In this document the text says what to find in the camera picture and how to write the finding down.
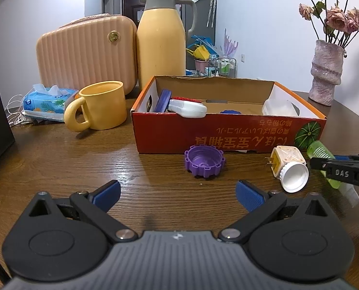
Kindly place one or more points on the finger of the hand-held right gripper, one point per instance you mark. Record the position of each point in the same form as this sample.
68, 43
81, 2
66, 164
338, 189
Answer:
344, 158
318, 163

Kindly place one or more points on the orange cardboard box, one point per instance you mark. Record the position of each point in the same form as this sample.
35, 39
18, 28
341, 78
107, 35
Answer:
173, 136

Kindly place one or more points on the blue plastic lid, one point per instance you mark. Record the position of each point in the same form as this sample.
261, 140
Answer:
163, 99

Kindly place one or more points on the pink ribbed suitcase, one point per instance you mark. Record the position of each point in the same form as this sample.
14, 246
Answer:
85, 57

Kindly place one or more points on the white wall socket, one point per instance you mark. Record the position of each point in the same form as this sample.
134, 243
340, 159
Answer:
243, 58

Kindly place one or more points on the grey refrigerator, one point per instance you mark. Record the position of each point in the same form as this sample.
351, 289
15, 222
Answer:
204, 21

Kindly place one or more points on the small blue cap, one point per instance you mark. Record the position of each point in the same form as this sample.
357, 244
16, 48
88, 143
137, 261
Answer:
230, 112

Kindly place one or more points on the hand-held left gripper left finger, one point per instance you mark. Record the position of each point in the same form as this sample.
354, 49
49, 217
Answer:
106, 195

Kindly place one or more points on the yellow ceramic mug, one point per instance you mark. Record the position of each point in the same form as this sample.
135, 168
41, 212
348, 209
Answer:
106, 108

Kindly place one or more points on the cream plug adapter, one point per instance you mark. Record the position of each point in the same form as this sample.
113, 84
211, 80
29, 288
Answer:
288, 157

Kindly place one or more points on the red and white lint brush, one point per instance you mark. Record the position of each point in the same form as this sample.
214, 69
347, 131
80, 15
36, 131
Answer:
188, 109

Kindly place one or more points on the grey interior door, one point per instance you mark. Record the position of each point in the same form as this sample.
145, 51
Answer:
107, 1

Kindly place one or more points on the blue tissue pack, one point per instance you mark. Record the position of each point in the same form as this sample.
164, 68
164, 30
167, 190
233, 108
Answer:
43, 102

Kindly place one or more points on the pink bucket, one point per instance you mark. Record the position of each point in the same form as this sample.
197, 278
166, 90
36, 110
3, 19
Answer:
201, 65

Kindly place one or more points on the yellow thermos jug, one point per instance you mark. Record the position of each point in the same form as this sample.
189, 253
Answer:
161, 45

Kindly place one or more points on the white plastic container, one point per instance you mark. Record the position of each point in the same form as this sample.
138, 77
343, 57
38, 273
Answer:
279, 107

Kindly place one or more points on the white umbrella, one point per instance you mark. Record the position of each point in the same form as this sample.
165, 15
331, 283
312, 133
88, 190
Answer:
212, 6

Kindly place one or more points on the dark brown entrance door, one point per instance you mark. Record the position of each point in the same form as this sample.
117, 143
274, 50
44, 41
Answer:
131, 9

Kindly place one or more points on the white round cap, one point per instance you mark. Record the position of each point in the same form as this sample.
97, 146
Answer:
294, 178

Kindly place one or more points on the yellow plastic dustpan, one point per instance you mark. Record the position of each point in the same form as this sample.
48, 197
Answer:
201, 53

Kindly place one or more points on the dried pink rose bouquet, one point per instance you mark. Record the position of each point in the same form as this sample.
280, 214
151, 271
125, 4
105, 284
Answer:
336, 21

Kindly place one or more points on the green plastic bottle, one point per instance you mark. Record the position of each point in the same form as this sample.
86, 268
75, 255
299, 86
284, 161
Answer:
318, 149

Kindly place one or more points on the blue plastic bag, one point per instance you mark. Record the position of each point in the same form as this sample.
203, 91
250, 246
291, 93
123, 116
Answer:
202, 40

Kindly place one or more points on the purple ridged bottle cap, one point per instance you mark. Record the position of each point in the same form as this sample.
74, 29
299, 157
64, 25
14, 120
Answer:
202, 157

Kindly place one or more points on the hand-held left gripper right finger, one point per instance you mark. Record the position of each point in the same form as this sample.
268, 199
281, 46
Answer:
249, 198

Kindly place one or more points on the metal rack cart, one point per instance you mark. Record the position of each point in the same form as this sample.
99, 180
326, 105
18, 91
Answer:
224, 66

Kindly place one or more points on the purple wall decoration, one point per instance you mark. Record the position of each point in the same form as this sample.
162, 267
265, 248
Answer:
230, 45

